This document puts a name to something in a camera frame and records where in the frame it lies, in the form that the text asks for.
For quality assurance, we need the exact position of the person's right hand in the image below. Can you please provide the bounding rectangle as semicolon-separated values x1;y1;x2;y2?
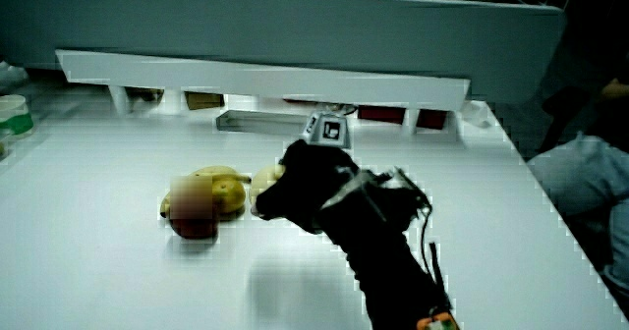
250;112;375;236

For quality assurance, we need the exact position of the yellow pear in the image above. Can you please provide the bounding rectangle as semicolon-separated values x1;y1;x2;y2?
248;163;287;217

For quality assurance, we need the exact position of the person's right forearm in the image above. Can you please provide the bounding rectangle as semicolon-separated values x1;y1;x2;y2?
316;166;462;330

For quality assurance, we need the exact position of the person's leg in jeans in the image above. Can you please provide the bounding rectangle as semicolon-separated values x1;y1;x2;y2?
526;133;629;321

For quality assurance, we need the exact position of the grey metal tray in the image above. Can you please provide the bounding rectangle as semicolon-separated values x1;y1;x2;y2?
215;109;312;137

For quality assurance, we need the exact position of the yellow lemon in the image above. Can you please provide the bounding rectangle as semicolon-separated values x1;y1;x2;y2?
211;179;248;216

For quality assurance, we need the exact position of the yellow banana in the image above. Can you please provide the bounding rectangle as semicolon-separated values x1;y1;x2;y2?
159;165;253;219

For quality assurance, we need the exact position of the red box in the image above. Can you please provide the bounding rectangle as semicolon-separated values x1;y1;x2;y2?
416;108;449;131
357;104;407;126

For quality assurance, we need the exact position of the white shelf riser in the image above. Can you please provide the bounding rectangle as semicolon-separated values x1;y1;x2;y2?
54;49;472;136

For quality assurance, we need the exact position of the red apple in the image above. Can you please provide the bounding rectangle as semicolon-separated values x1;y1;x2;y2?
169;216;219;241

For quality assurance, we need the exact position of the brown box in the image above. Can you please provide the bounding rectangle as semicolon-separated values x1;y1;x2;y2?
184;91;226;111

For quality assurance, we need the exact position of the grey partition panel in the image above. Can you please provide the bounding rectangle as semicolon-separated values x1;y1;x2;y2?
0;0;567;106

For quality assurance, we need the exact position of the white cup with green band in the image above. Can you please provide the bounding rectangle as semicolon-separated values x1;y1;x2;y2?
0;93;35;138

